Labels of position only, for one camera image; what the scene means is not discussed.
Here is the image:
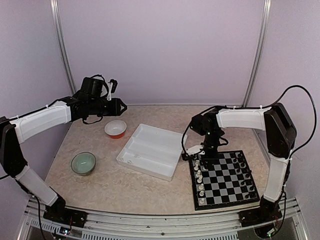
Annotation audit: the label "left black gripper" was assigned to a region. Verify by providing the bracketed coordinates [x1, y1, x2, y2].
[88, 97, 127, 116]

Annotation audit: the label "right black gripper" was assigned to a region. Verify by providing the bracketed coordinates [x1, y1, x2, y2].
[200, 128, 221, 169]

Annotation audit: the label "black white chess board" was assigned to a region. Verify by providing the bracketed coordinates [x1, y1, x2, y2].
[188, 151, 260, 211]

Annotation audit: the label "white divided plastic tray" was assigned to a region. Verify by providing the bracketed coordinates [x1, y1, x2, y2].
[116, 123, 183, 182]

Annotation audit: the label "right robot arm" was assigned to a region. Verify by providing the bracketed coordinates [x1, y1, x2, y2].
[183, 103, 297, 222]

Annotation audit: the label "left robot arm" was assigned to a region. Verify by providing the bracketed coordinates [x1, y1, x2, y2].
[0, 74, 127, 223]

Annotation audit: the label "row of black chess pieces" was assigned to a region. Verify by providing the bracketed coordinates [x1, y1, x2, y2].
[228, 151, 260, 202]

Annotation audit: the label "orange white bowl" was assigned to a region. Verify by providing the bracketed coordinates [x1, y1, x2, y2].
[104, 120, 127, 139]

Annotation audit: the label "green glass bowl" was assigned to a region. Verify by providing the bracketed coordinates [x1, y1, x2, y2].
[70, 152, 96, 176]

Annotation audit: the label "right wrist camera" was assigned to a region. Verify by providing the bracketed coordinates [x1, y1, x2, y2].
[181, 145, 205, 161]

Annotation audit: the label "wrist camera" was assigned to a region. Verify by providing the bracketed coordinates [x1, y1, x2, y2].
[181, 145, 205, 161]
[107, 79, 118, 101]

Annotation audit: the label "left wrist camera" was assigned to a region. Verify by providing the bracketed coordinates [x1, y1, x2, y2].
[107, 79, 118, 101]

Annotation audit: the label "front aluminium rail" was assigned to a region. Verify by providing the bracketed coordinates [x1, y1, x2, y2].
[14, 199, 309, 240]

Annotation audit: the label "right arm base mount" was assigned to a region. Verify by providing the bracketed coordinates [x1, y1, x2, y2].
[238, 208, 283, 228]

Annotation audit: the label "left aluminium frame post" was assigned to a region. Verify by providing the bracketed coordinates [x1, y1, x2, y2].
[49, 0, 77, 94]

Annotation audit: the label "aluminium frame post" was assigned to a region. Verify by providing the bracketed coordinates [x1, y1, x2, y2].
[241, 0, 272, 107]
[49, 0, 77, 94]

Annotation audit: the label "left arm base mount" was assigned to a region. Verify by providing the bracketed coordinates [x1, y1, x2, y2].
[43, 208, 88, 228]

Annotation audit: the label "right aluminium frame post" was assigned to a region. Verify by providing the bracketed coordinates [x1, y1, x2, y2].
[241, 0, 272, 107]

